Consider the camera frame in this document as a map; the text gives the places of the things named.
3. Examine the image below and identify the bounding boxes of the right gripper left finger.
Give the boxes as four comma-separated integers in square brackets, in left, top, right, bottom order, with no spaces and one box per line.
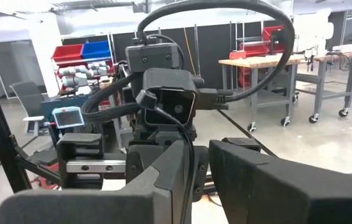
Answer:
[0,139,193,224]

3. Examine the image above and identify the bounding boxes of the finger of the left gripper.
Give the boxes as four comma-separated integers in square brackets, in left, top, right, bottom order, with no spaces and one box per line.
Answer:
[192,146,210,202]
[125,139,172,185]

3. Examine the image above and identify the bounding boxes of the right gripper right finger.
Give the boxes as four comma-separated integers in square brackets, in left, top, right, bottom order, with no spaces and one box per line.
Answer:
[208,139,352,224]

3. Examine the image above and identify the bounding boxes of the light blue teach pendant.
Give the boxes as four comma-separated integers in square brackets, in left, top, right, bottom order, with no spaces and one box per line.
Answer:
[51,106,85,129]

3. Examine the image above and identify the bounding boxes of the blue cart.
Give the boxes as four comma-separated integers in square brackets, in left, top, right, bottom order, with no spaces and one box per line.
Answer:
[40,93,114,138]

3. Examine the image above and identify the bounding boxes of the red shelf bin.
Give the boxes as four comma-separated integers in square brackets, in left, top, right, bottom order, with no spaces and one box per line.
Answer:
[51,43,85,62]

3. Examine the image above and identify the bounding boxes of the blue shelf bin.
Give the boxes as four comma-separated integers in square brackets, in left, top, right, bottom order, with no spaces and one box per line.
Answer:
[81,40,111,60]

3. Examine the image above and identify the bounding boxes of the wooden top steel workbench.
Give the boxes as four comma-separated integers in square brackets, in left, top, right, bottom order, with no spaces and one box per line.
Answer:
[294,51,352,124]
[218,55,300,133]

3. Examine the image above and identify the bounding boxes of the small red bin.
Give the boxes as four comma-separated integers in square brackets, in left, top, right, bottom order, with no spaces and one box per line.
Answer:
[228,50,247,60]

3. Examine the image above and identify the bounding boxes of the white robot figure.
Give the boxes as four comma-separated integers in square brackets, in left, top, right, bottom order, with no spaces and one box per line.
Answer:
[292,9,335,58]

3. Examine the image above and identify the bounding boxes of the red cable loop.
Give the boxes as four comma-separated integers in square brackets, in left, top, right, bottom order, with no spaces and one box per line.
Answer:
[31,161,59,189]

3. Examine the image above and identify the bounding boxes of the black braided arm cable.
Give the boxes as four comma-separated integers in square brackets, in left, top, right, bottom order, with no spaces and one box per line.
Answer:
[81,73,142,124]

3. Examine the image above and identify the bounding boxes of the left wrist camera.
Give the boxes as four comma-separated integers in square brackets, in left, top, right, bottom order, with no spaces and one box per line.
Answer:
[143,68,199,127]

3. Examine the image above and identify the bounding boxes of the black sleeved camera cable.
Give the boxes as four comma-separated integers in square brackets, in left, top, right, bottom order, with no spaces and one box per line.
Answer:
[137,0,295,110]

